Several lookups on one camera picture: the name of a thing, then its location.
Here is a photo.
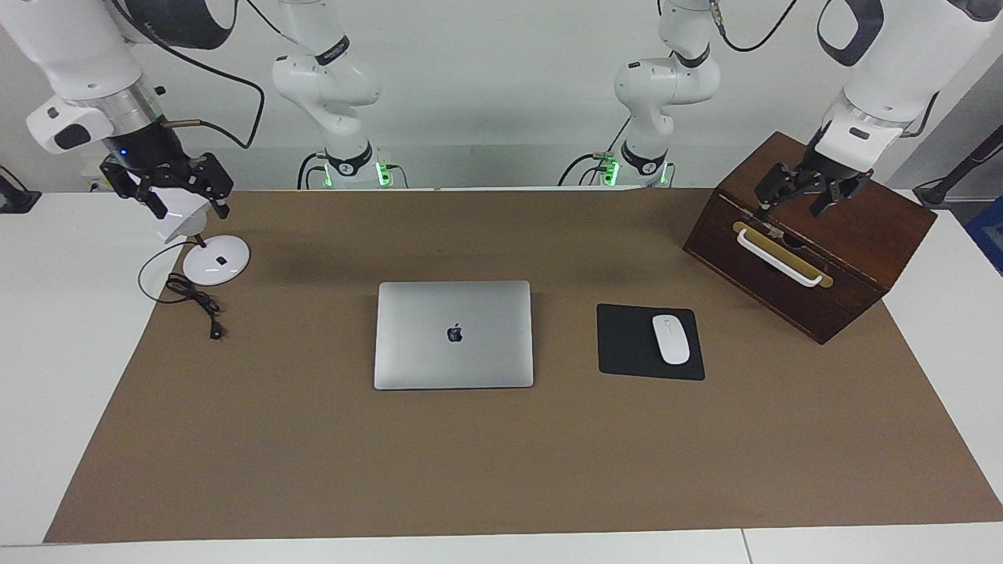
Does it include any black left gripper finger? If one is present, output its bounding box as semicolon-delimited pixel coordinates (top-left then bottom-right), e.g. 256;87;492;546
811;174;872;218
754;163;800;222

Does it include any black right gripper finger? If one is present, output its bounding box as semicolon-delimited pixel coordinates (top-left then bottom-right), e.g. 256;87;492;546
196;153;234;219
100;157;168;219

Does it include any silver grey laptop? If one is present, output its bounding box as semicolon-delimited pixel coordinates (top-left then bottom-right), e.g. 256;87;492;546
374;280;534;391

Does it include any white power strip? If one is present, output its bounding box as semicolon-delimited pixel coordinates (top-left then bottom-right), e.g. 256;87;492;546
82;149;109;193

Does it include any dark brown wooden box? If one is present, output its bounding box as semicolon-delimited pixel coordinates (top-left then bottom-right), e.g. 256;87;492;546
683;131;938;345

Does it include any white desk lamp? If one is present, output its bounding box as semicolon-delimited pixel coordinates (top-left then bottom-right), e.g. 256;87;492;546
125;172;252;287

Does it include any black stand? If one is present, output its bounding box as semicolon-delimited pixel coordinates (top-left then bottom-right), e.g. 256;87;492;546
913;125;1003;208

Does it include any blue object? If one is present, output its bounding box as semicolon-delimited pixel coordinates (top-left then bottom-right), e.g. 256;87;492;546
965;196;1003;275

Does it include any white computer mouse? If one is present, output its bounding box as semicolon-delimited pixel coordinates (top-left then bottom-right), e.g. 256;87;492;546
652;314;691;366

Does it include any black mouse pad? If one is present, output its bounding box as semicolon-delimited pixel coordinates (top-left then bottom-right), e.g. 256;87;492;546
596;303;706;381

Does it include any brown table mat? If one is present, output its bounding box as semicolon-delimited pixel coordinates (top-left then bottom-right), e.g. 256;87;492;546
43;186;1003;544

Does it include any white box handle brass plate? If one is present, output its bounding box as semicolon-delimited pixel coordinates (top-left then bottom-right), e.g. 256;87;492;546
733;222;834;289

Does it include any black right base cable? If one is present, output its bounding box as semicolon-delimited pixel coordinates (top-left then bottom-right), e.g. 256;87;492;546
296;151;328;190

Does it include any black base cable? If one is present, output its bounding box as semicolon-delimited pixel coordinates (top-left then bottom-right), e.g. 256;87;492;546
296;151;328;190
558;117;632;187

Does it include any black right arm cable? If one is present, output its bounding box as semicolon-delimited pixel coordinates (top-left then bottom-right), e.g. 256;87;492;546
110;0;267;150

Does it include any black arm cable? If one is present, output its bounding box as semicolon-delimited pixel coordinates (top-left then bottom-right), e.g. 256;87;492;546
110;0;267;150
709;0;941;138

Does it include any black clamp mount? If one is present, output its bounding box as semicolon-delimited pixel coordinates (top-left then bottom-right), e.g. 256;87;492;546
0;166;42;214

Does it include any black lamp power cable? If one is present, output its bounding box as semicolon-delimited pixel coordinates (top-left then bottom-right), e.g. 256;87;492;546
138;240;226;341

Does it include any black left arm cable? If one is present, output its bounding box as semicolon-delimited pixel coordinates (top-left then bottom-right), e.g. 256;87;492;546
709;0;941;138

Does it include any black left base cable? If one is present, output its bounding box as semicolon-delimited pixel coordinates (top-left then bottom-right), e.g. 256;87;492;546
558;117;632;187

